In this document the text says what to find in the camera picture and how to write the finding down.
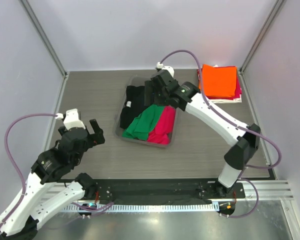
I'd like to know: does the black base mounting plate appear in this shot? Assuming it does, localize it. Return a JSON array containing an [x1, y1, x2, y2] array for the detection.
[[93, 178, 246, 206]]

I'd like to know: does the left aluminium frame post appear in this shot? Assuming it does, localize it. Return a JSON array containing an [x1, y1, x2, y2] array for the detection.
[[19, 0, 67, 79]]

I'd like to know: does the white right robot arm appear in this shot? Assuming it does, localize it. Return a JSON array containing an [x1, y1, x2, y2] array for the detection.
[[144, 69, 261, 198]]

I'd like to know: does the right aluminium frame post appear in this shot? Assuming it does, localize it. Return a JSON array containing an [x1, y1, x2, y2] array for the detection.
[[239, 0, 287, 74]]

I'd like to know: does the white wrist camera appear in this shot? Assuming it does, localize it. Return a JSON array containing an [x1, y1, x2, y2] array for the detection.
[[155, 61, 175, 77], [55, 108, 86, 131]]

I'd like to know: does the pink t shirt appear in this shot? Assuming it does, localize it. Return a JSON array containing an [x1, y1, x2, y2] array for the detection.
[[147, 106, 176, 145]]

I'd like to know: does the folded orange t shirt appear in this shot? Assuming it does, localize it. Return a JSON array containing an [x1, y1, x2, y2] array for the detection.
[[197, 63, 238, 99]]

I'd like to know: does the grey plastic bin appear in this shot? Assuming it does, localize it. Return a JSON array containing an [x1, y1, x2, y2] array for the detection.
[[114, 76, 179, 148]]

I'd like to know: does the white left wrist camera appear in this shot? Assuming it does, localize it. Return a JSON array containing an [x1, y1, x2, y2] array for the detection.
[[55, 108, 86, 131]]

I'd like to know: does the aluminium frame post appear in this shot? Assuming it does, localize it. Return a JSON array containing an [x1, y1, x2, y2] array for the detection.
[[19, 0, 67, 79], [239, 0, 287, 74]]

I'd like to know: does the folded red t shirt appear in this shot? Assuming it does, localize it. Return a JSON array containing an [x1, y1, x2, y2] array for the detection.
[[196, 65, 242, 100]]

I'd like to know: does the black t shirt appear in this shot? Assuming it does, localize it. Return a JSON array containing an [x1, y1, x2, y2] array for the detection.
[[119, 85, 148, 129]]

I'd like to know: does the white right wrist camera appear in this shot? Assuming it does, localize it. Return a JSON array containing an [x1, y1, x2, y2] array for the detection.
[[155, 61, 175, 77]]

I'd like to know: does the green t shirt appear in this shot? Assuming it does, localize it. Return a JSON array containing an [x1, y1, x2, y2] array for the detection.
[[122, 104, 164, 141]]

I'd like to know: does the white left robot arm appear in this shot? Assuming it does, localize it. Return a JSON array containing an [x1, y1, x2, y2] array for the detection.
[[0, 119, 105, 240]]

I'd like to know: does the white slotted cable duct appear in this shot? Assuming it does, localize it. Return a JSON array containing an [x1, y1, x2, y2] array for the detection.
[[61, 202, 220, 213]]

